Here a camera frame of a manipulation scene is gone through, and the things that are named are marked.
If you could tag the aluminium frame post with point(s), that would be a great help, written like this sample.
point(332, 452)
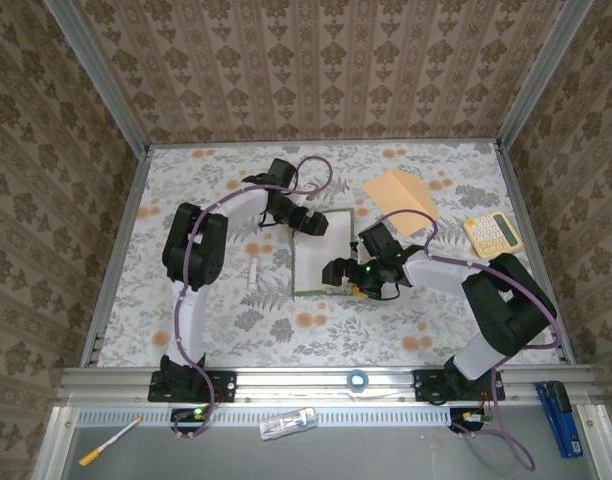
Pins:
point(540, 75)
point(100, 75)

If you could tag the black board green light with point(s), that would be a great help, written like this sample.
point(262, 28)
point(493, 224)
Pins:
point(186, 416)

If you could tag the aluminium shelf side beam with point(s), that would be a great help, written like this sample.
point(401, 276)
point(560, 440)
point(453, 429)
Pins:
point(53, 445)
point(593, 440)

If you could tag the white pen yellow cap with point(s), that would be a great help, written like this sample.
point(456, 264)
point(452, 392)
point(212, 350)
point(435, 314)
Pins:
point(90, 458)

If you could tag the thin aluminium wall-side rail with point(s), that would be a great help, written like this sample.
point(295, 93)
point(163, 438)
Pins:
point(176, 144)

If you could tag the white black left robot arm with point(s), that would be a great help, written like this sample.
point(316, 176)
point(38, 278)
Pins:
point(191, 325)

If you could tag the floral table cover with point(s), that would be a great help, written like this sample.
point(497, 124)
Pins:
point(306, 345)

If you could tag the tan paper envelope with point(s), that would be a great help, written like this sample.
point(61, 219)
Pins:
point(401, 195)

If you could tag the grey metal shelf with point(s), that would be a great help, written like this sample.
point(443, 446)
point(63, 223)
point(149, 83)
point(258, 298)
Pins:
point(386, 455)

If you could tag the long aluminium base rail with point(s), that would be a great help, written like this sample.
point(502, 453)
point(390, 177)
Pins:
point(296, 387)

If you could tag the clear plastic bag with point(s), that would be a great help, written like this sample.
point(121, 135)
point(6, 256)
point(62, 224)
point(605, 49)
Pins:
point(286, 424)

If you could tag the blue black hand tool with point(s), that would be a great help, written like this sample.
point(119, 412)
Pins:
point(561, 430)

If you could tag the black board coloured connectors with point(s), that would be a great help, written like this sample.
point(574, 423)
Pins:
point(461, 417)

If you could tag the aluminium table side rail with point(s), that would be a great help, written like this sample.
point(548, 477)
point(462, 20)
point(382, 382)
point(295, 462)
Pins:
point(135, 185)
point(508, 175)

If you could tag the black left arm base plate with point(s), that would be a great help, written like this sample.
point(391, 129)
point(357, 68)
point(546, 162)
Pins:
point(226, 385)

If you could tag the white glue stick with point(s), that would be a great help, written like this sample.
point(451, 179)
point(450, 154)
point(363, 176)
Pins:
point(254, 274)

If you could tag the white letter paper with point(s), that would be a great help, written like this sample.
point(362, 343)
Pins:
point(311, 260)

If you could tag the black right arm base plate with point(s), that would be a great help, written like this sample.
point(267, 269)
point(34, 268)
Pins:
point(420, 385)

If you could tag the small round blue-ringed disc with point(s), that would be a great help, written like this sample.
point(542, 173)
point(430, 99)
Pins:
point(357, 380)

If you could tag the yellow calculator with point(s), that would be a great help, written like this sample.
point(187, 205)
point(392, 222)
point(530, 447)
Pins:
point(491, 235)

